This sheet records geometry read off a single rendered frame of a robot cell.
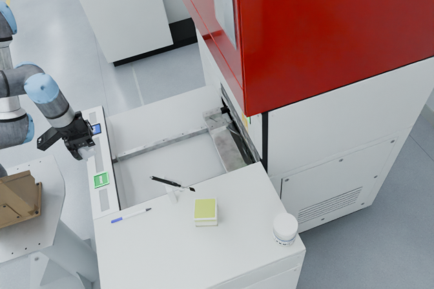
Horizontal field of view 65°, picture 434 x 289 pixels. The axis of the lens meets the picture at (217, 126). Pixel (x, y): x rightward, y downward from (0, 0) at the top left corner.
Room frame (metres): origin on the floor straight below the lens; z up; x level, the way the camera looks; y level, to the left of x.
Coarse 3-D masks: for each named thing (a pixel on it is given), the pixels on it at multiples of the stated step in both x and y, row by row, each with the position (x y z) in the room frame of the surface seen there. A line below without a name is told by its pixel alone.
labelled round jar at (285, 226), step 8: (280, 216) 0.42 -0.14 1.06; (288, 216) 0.42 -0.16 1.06; (280, 224) 0.40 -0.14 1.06; (288, 224) 0.39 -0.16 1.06; (296, 224) 0.39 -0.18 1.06; (280, 232) 0.37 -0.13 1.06; (288, 232) 0.37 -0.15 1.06; (296, 232) 0.39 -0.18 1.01; (280, 240) 0.37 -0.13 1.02; (288, 240) 0.36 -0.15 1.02
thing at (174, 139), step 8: (200, 128) 0.98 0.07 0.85; (176, 136) 0.96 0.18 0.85; (184, 136) 0.96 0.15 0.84; (192, 136) 0.97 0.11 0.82; (152, 144) 0.94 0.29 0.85; (160, 144) 0.94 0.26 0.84; (168, 144) 0.94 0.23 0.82; (128, 152) 0.92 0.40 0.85; (136, 152) 0.91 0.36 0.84; (144, 152) 0.92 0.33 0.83; (120, 160) 0.90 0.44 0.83
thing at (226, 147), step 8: (216, 120) 0.99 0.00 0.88; (208, 128) 0.95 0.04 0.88; (216, 136) 0.90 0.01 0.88; (224, 136) 0.89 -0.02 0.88; (216, 144) 0.86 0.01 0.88; (224, 144) 0.85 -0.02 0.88; (232, 144) 0.84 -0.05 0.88; (224, 152) 0.81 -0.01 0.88; (232, 152) 0.80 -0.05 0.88; (224, 160) 0.77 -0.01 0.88; (232, 160) 0.77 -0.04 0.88; (240, 160) 0.76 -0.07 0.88
